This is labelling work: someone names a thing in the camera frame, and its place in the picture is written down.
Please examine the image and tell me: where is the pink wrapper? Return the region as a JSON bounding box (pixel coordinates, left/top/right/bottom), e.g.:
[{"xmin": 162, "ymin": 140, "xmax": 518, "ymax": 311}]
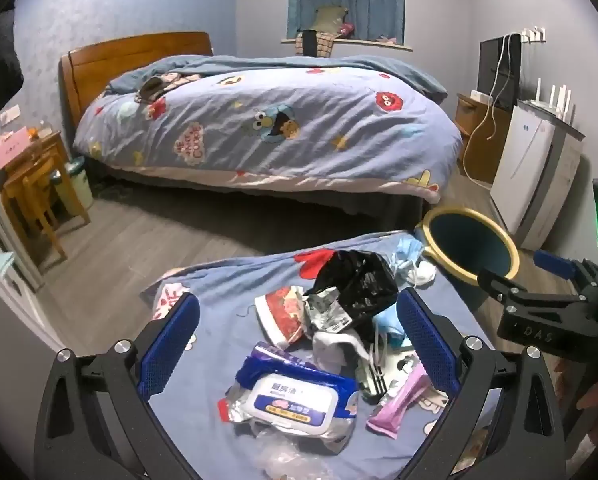
[{"xmin": 366, "ymin": 362, "xmax": 432, "ymax": 438}]

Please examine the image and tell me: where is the blue curtain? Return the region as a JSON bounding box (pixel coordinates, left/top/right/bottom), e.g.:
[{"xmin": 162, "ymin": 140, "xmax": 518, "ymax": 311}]
[{"xmin": 286, "ymin": 0, "xmax": 406, "ymax": 46}]

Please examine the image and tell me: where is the black television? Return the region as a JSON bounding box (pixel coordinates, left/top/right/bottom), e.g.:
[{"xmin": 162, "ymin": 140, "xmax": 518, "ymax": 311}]
[{"xmin": 479, "ymin": 34, "xmax": 524, "ymax": 111}]

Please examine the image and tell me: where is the printed blue blanket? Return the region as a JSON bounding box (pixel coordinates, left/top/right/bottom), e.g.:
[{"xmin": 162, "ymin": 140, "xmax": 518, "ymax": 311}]
[{"xmin": 139, "ymin": 230, "xmax": 494, "ymax": 480}]

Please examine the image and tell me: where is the dark cloth on quilt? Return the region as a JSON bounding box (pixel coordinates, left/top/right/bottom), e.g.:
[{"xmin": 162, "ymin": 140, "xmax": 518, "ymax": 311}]
[{"xmin": 135, "ymin": 76, "xmax": 166, "ymax": 104}]

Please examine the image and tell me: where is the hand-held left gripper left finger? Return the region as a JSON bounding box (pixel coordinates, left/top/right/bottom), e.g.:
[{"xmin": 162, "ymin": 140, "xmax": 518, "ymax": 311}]
[{"xmin": 33, "ymin": 291, "xmax": 202, "ymax": 480}]

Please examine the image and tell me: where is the white air purifier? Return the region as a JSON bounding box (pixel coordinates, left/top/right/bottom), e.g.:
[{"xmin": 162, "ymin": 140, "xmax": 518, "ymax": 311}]
[{"xmin": 489, "ymin": 100, "xmax": 584, "ymax": 251}]

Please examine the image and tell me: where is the wooden nightstand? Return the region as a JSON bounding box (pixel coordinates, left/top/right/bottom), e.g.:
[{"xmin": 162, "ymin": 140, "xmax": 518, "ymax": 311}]
[{"xmin": 454, "ymin": 92, "xmax": 512, "ymax": 186}]

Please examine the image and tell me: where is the wooden bed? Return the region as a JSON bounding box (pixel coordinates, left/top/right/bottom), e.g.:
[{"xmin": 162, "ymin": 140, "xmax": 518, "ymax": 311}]
[{"xmin": 59, "ymin": 31, "xmax": 464, "ymax": 221}]

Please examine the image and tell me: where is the blue white wet wipes pack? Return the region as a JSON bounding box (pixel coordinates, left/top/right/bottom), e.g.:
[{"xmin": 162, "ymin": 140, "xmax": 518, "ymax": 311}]
[{"xmin": 219, "ymin": 355, "xmax": 360, "ymax": 456}]

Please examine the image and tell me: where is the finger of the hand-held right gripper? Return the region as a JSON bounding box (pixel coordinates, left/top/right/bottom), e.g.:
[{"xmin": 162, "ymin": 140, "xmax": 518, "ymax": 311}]
[
  {"xmin": 478, "ymin": 266, "xmax": 598, "ymax": 357},
  {"xmin": 532, "ymin": 248, "xmax": 598, "ymax": 295}
]

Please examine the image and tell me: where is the red white snack wrapper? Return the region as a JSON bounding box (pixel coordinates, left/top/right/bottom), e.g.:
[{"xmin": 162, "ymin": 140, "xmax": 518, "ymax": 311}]
[{"xmin": 255, "ymin": 285, "xmax": 307, "ymax": 348}]

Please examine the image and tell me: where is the white face mask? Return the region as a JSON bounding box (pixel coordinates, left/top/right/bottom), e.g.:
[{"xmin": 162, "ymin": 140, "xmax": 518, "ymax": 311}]
[{"xmin": 401, "ymin": 259, "xmax": 437, "ymax": 288}]

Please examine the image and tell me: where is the white cable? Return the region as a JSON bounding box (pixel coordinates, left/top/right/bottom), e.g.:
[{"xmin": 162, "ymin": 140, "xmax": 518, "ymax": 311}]
[{"xmin": 461, "ymin": 32, "xmax": 522, "ymax": 191}]

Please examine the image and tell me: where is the wooden chair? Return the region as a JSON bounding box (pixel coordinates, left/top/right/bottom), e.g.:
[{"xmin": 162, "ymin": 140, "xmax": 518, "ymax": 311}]
[{"xmin": 22, "ymin": 155, "xmax": 91, "ymax": 261}]

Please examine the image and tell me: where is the white router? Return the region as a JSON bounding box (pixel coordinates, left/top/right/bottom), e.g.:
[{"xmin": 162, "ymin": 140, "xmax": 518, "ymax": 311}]
[{"xmin": 521, "ymin": 77, "xmax": 577, "ymax": 123}]

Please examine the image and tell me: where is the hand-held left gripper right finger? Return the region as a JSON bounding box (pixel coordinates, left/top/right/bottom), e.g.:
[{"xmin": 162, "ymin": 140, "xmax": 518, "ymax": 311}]
[{"xmin": 395, "ymin": 286, "xmax": 567, "ymax": 480}]

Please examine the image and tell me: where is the wooden desk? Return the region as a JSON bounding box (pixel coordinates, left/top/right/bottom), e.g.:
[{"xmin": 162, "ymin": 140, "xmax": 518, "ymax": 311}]
[{"xmin": 2, "ymin": 131, "xmax": 70, "ymax": 221}]

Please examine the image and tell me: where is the black white striped box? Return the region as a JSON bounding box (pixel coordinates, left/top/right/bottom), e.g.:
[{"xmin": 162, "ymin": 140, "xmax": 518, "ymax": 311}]
[{"xmin": 356, "ymin": 352, "xmax": 397, "ymax": 403}]

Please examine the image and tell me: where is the silver foil wrapper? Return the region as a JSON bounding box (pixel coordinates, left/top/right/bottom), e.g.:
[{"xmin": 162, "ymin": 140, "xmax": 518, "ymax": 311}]
[{"xmin": 301, "ymin": 287, "xmax": 352, "ymax": 333}]

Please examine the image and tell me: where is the pink box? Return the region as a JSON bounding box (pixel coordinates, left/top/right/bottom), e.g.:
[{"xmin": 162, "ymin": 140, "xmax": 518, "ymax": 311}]
[{"xmin": 0, "ymin": 132, "xmax": 31, "ymax": 171}]

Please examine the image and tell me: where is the green cushion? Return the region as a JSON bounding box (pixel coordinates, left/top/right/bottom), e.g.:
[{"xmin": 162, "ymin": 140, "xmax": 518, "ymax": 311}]
[{"xmin": 313, "ymin": 5, "xmax": 350, "ymax": 36}]

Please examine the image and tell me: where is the black plastic bag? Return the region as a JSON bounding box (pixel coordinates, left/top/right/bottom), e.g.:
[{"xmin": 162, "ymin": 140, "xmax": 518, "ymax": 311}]
[{"xmin": 303, "ymin": 249, "xmax": 400, "ymax": 331}]

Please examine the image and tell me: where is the person's right hand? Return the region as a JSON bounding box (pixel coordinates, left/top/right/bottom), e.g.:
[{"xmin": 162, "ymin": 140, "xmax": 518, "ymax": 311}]
[{"xmin": 575, "ymin": 372, "xmax": 598, "ymax": 412}]

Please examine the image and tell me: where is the window sill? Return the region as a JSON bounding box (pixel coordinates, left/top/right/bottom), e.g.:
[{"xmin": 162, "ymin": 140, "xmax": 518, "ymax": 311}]
[{"xmin": 280, "ymin": 36, "xmax": 414, "ymax": 52}]

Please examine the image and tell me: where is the clear plastic wrap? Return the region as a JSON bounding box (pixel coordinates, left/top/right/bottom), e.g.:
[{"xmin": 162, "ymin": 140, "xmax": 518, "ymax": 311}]
[{"xmin": 249, "ymin": 422, "xmax": 330, "ymax": 480}]

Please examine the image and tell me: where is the small green white bin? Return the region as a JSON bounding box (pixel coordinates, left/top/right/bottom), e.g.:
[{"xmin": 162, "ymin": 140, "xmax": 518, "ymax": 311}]
[{"xmin": 53, "ymin": 156, "xmax": 96, "ymax": 217}]

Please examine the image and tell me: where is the light blue face mask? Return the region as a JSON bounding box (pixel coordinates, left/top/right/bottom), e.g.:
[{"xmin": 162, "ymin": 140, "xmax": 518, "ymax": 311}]
[{"xmin": 389, "ymin": 236, "xmax": 426, "ymax": 273}]

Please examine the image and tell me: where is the purple packet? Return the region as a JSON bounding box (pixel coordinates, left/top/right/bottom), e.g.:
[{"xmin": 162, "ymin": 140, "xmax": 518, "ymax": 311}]
[{"xmin": 236, "ymin": 341, "xmax": 330, "ymax": 376}]

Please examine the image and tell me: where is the plaid cloth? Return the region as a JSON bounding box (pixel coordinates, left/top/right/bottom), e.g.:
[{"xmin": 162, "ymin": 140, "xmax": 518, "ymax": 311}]
[{"xmin": 295, "ymin": 30, "xmax": 337, "ymax": 59}]

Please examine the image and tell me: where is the teal bin with yellow rim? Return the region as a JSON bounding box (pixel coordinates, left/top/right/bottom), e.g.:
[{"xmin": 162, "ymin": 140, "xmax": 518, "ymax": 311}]
[{"xmin": 419, "ymin": 206, "xmax": 522, "ymax": 311}]

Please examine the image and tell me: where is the plain blue blanket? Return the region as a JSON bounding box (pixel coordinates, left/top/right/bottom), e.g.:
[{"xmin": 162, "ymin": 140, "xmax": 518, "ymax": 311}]
[{"xmin": 104, "ymin": 54, "xmax": 450, "ymax": 103}]

